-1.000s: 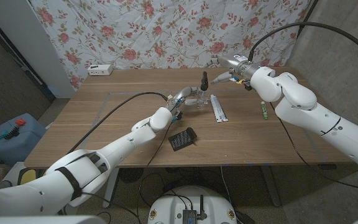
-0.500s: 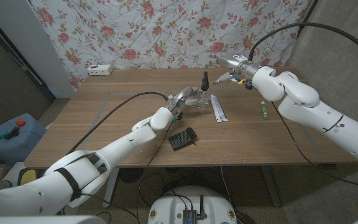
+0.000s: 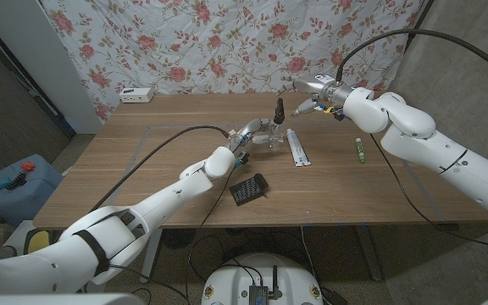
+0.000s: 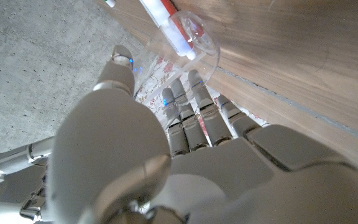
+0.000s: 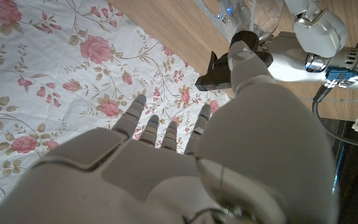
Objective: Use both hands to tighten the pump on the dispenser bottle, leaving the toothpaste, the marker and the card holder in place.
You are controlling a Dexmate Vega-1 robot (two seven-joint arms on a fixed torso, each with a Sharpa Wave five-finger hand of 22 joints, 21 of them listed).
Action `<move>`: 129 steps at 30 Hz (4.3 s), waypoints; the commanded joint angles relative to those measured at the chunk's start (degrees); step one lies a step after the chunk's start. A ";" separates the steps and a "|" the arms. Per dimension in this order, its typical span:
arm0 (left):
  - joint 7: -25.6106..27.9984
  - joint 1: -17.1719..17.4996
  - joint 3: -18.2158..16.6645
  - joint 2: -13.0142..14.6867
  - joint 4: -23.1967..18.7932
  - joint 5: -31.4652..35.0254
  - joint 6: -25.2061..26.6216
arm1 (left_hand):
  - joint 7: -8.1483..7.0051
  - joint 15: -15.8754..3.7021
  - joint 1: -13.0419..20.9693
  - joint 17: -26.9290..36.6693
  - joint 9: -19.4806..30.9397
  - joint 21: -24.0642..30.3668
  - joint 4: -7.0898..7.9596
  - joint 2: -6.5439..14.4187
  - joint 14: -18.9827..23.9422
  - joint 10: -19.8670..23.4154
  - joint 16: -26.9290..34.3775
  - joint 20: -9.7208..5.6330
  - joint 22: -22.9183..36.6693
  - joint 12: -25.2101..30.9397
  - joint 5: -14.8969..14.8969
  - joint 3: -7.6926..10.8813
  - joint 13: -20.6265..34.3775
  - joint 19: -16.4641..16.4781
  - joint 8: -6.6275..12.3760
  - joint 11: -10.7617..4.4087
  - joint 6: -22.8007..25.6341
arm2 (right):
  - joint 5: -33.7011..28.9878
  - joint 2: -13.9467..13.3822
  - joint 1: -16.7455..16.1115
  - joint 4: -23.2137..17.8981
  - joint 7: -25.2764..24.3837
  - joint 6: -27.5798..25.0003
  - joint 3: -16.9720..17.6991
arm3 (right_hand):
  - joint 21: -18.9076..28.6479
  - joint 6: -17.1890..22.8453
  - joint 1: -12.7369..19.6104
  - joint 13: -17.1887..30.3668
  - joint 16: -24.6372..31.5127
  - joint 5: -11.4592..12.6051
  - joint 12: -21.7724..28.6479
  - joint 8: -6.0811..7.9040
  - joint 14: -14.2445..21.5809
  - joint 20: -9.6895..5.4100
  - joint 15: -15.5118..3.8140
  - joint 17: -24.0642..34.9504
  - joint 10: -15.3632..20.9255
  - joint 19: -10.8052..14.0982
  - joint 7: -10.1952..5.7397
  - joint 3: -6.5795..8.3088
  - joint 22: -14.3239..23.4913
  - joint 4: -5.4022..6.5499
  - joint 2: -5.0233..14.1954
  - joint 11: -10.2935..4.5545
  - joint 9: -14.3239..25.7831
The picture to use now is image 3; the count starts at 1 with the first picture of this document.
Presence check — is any teal handled black brush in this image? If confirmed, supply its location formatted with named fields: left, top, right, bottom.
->
left=0, top=172, right=28, bottom=192

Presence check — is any yellow black object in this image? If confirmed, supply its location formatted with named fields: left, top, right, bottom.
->
left=25, top=230, right=53, bottom=254

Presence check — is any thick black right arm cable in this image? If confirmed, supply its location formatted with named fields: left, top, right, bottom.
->
left=335, top=27, right=488, bottom=85

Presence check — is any black antenna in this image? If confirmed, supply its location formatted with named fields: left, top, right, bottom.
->
left=271, top=265, right=283, bottom=300

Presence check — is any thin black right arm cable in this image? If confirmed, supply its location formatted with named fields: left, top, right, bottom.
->
left=369, top=131, right=488, bottom=253

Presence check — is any black round fan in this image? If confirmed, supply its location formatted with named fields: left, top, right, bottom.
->
left=162, top=228, right=197, bottom=250

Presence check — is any white table leg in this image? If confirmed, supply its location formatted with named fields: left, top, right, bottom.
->
left=139, top=228, right=164, bottom=284

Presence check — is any floral backdrop cloth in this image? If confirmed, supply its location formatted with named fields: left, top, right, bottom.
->
left=40, top=0, right=423, bottom=122

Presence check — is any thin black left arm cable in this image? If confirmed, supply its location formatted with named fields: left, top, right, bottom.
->
left=183, top=166, right=241, bottom=305

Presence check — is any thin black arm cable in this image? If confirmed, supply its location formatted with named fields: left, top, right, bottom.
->
left=183, top=166, right=241, bottom=305
left=369, top=131, right=488, bottom=253

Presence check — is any white toothpaste tube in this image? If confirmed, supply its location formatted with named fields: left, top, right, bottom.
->
left=286, top=128, right=313, bottom=168

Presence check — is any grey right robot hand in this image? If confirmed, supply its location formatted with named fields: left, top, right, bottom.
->
left=280, top=74, right=355, bottom=118

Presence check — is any black pole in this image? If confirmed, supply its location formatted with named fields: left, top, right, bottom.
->
left=403, top=0, right=435, bottom=54

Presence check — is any grey table leg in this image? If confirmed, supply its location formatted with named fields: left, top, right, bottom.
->
left=353, top=225, right=384, bottom=283

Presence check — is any clear spray bottle black pump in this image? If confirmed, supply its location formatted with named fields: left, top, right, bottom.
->
left=266, top=97, right=289, bottom=150

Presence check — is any blue storage box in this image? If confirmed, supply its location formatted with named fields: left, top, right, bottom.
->
left=0, top=153, right=64, bottom=228

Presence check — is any white power strip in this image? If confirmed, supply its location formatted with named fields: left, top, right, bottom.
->
left=119, top=87, right=155, bottom=104

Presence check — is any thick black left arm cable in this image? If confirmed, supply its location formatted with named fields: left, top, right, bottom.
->
left=86, top=124, right=231, bottom=213

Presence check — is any grey computer module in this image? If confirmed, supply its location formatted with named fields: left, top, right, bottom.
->
left=248, top=284, right=269, bottom=305

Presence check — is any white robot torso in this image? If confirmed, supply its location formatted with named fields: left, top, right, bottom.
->
left=201, top=252, right=324, bottom=305

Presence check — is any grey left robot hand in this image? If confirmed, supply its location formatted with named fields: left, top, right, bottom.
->
left=229, top=118, right=283, bottom=169

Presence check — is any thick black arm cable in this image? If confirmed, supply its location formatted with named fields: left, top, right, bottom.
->
left=335, top=27, right=488, bottom=85
left=86, top=124, right=231, bottom=213

